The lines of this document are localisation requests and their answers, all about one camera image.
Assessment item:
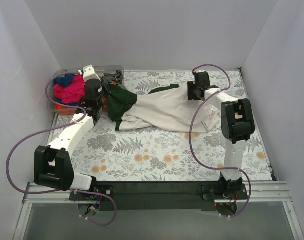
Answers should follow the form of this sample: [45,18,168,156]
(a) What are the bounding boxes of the white and green t-shirt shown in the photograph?
[107,84,220,134]

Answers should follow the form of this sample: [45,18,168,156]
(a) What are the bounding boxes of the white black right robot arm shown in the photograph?
[187,70,255,199]

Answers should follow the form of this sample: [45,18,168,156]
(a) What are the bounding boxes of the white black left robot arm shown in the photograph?
[34,77,103,200]

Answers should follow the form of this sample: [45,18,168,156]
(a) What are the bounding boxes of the pink t-shirt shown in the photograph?
[53,75,85,105]

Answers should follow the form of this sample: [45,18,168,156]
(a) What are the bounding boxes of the clear plastic bin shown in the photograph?
[47,65,124,115]

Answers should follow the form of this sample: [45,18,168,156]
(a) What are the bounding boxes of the orange t-shirt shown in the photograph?
[54,98,107,110]

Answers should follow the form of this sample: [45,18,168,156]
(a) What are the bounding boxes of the navy blue t-shirt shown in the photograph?
[53,74,75,88]

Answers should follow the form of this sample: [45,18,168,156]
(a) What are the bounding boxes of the grey t-shirt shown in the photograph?
[102,70,124,85]

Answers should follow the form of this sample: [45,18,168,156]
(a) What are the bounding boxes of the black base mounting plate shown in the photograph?
[69,179,249,213]

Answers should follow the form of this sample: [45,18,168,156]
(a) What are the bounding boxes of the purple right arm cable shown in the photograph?
[189,64,252,219]

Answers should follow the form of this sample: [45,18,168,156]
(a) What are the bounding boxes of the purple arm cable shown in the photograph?
[5,65,117,227]
[189,64,252,219]

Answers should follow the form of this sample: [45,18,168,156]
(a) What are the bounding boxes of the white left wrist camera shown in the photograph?
[77,65,100,82]

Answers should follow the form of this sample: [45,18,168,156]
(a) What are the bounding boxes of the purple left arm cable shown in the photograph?
[5,65,117,227]

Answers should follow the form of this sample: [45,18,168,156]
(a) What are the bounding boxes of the aluminium frame rail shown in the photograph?
[23,182,75,204]

